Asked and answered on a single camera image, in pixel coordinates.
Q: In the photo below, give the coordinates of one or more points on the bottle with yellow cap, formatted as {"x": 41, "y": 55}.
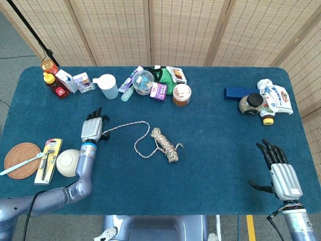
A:
{"x": 267, "y": 118}

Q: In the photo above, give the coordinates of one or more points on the cream ceramic bowl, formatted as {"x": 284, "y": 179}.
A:
{"x": 66, "y": 162}

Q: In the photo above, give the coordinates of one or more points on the clear jar of rubber bands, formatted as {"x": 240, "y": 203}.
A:
{"x": 181, "y": 94}

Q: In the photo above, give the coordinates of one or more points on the small purple drink carton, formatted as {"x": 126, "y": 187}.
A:
{"x": 82, "y": 81}

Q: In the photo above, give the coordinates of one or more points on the blue felt table cover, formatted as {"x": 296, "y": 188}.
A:
{"x": 213, "y": 163}

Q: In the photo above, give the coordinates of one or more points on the white red snack packet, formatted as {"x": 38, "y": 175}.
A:
{"x": 176, "y": 74}

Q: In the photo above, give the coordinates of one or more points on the round woven coaster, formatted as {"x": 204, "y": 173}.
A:
{"x": 22, "y": 150}

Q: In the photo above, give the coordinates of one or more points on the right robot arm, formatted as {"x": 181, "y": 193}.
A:
{"x": 301, "y": 226}

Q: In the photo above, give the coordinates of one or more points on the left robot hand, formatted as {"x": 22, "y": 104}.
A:
{"x": 91, "y": 130}

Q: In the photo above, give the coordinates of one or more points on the purple pad box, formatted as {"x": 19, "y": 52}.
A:
{"x": 158, "y": 91}

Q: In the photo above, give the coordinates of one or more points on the red drink can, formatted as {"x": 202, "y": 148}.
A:
{"x": 49, "y": 66}

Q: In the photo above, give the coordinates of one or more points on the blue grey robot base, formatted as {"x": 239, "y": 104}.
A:
{"x": 155, "y": 228}

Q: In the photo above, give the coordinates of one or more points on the light blue plastic mug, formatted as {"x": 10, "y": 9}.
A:
{"x": 107, "y": 88}

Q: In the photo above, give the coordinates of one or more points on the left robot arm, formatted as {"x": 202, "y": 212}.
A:
{"x": 82, "y": 175}

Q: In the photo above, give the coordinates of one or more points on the honey bear bottle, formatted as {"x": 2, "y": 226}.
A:
{"x": 57, "y": 88}

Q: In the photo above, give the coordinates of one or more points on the light blue toothbrush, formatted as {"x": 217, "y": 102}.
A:
{"x": 15, "y": 167}

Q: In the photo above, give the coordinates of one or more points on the navy blue long box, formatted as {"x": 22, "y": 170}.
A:
{"x": 233, "y": 93}

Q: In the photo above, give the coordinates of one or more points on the black stand pole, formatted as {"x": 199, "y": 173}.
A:
{"x": 27, "y": 25}

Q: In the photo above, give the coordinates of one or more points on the white blue carton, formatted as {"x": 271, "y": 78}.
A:
{"x": 66, "y": 80}

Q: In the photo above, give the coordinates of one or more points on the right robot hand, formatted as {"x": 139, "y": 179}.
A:
{"x": 284, "y": 178}

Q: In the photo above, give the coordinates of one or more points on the white printed bag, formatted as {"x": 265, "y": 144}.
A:
{"x": 276, "y": 95}

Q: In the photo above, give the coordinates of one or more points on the green black cloth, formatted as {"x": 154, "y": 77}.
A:
{"x": 165, "y": 75}

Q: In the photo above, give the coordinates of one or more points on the razor in yellow blister pack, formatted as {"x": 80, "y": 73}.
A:
{"x": 54, "y": 150}

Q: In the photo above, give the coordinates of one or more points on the bamboo folding screen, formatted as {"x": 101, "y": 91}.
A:
{"x": 175, "y": 30}

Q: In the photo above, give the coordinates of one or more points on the seed jar with black lid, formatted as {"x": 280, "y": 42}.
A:
{"x": 248, "y": 104}

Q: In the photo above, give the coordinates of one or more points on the clear tub of clips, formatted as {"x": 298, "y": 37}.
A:
{"x": 143, "y": 81}

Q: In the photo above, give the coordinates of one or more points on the green scrub brush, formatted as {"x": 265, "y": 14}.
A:
{"x": 126, "y": 95}

